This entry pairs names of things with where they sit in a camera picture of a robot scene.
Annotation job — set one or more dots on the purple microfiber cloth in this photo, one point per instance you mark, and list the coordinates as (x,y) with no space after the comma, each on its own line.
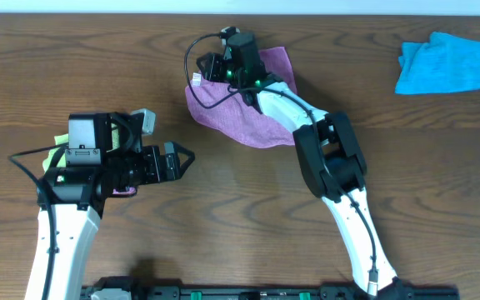
(233,118)

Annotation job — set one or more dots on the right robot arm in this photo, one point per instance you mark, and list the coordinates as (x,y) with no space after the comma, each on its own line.
(330,159)

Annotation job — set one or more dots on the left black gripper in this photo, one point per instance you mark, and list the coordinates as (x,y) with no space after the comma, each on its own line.
(169,162)

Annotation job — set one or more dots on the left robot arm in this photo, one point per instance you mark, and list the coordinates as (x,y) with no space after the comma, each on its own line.
(103,158)

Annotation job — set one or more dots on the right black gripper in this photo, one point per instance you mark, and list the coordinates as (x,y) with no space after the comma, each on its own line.
(211,69)

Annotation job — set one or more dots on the blue microfiber cloth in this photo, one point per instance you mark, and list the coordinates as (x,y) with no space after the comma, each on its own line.
(444,64)

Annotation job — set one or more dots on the purple folded cloth under green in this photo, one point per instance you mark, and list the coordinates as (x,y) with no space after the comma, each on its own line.
(127,193)

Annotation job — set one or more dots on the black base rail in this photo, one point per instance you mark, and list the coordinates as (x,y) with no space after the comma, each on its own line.
(131,289)

